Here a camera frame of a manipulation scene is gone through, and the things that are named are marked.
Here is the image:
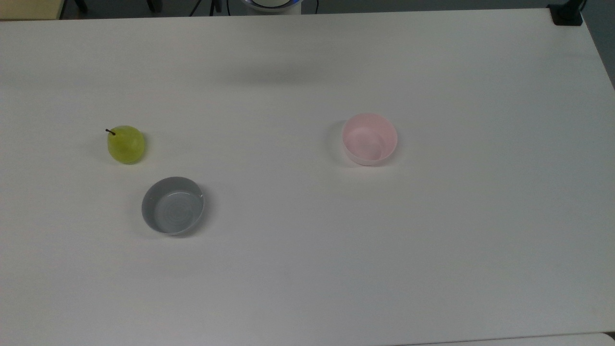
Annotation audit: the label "green pear with stem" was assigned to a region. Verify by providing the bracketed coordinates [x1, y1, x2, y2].
[105, 125, 145, 165]

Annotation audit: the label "pink plastic bowl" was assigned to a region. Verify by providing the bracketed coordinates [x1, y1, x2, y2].
[341, 113, 398, 167]

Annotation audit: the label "grey plastic bowl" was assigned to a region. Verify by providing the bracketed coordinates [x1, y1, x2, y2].
[141, 176, 205, 236]

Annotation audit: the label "black tripod legs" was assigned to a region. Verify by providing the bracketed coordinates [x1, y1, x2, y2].
[190, 0, 224, 17]

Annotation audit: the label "beige wooden cabinet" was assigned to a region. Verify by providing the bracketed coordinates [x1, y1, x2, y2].
[0, 0, 66, 21]

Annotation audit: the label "black table clamp mount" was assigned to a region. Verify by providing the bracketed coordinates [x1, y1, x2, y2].
[548, 0, 588, 26]

